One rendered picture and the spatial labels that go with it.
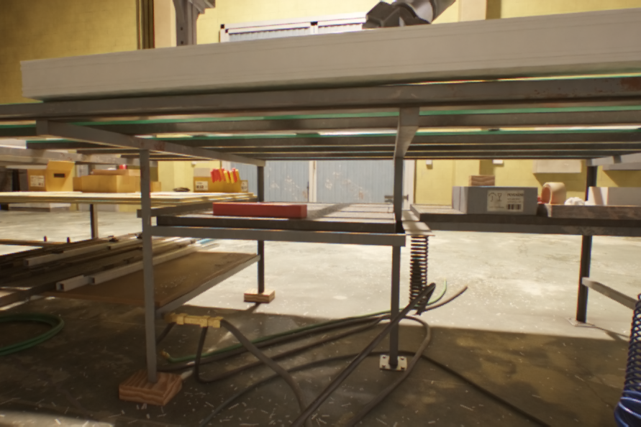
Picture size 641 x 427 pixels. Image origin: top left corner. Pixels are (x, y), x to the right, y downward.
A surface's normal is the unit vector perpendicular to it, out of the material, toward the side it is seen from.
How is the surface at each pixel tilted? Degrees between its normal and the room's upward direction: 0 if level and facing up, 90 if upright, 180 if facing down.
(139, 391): 90
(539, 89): 90
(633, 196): 90
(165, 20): 90
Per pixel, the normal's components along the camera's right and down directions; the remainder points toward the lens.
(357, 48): -0.22, 0.08
